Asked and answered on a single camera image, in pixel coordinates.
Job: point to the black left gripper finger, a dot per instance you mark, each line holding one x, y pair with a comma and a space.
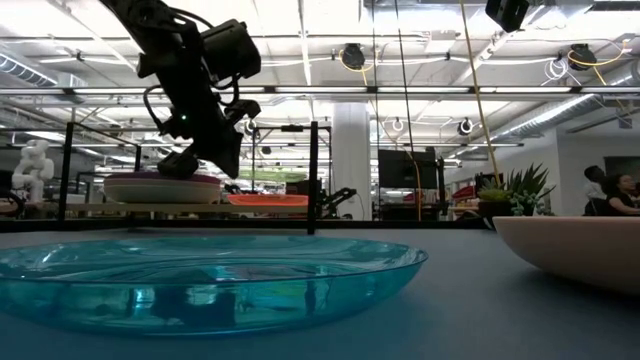
227, 152
177, 165

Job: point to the cream plate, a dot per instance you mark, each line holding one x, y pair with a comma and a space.
162, 187

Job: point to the purple plate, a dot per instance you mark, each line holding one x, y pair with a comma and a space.
130, 177

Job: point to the orange transparent plate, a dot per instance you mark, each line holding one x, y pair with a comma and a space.
267, 200

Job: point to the blue transparent plate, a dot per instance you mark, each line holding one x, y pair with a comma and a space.
200, 300

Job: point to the cream bowl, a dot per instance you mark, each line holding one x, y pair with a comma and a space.
575, 255

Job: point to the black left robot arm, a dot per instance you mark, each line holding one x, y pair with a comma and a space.
170, 60

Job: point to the small dark screen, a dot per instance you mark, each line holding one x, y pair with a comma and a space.
297, 186

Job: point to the white building column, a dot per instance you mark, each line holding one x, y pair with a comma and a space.
351, 150

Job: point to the white robot figure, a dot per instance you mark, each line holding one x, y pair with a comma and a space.
32, 170

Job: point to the potted succulent plant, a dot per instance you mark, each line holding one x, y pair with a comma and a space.
525, 190

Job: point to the black monitor screen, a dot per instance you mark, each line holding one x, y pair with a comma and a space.
405, 170

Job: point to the person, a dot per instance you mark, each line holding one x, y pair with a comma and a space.
594, 182
620, 197

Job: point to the wooden shelf black frame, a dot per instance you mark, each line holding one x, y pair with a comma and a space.
175, 208

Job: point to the background black rig frame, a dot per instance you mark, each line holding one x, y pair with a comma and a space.
291, 128

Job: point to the long ceiling light rail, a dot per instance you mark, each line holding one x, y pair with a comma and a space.
320, 90

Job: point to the silver ventilation duct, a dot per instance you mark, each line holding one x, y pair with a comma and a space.
590, 107
30, 72

